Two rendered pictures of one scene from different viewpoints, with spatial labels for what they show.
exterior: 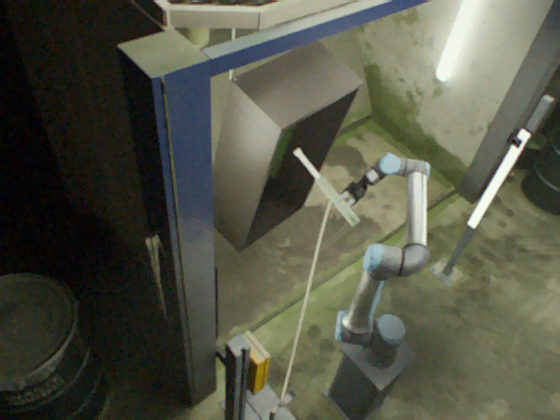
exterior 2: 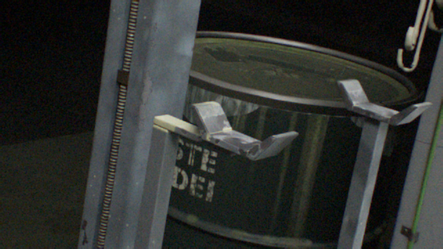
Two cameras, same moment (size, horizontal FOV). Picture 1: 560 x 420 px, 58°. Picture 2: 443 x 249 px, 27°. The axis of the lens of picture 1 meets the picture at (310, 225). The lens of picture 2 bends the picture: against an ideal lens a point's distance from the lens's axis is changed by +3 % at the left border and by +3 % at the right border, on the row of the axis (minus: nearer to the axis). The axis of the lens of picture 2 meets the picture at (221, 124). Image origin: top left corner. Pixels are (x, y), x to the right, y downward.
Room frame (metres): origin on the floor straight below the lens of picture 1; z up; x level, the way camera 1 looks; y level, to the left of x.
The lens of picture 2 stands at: (0.74, -0.67, 1.29)
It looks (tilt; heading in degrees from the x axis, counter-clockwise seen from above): 16 degrees down; 87
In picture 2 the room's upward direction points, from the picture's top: 10 degrees clockwise
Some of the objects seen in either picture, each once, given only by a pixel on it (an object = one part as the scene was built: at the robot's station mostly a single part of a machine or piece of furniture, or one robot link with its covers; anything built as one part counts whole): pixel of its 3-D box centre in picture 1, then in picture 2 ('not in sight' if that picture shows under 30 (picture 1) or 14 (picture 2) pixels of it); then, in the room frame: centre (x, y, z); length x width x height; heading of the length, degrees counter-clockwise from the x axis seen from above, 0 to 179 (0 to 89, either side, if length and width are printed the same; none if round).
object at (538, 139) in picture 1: (526, 150); not in sight; (4.02, -1.90, 0.14); 0.31 x 0.29 x 0.28; 140
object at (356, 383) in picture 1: (366, 376); not in sight; (1.32, -0.50, 0.32); 0.31 x 0.31 x 0.64; 50
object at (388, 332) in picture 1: (386, 334); not in sight; (1.32, -0.49, 0.83); 0.17 x 0.15 x 0.18; 91
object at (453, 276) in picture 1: (445, 272); not in sight; (2.45, -1.11, 0.01); 0.20 x 0.20 x 0.01; 50
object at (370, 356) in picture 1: (381, 347); not in sight; (1.32, -0.50, 0.69); 0.19 x 0.19 x 0.10
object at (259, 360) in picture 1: (250, 364); not in sight; (0.74, 0.10, 1.42); 0.12 x 0.06 x 0.26; 50
